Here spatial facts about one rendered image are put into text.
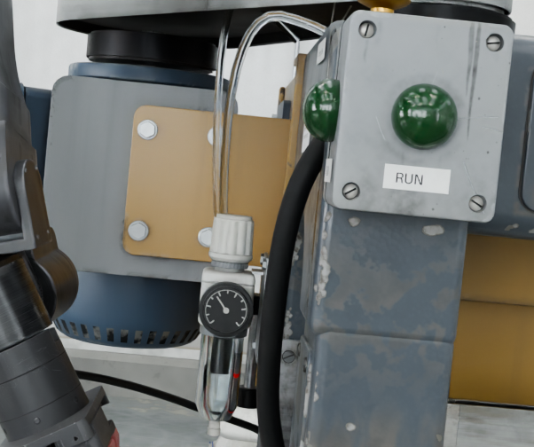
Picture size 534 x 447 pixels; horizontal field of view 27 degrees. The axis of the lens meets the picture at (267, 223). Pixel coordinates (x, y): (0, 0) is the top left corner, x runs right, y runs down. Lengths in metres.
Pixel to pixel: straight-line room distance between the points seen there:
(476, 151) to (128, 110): 0.48
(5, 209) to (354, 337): 0.25
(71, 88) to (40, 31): 4.88
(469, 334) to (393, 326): 0.32
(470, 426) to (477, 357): 0.14
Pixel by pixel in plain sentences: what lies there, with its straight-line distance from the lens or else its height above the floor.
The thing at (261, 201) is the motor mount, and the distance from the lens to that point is 0.93.
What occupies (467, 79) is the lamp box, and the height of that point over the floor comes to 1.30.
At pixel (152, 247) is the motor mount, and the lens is 0.93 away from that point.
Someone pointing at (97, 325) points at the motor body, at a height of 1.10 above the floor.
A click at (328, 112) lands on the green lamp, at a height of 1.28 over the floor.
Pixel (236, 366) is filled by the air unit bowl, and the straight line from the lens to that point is 0.78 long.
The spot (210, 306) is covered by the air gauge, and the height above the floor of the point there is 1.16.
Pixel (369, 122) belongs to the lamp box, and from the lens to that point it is 0.51.
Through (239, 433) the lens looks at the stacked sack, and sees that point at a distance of 3.53.
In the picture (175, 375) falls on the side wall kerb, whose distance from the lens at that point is 5.79.
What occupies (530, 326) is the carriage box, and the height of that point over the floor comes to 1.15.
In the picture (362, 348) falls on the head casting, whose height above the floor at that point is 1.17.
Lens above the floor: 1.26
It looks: 3 degrees down
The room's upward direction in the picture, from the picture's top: 6 degrees clockwise
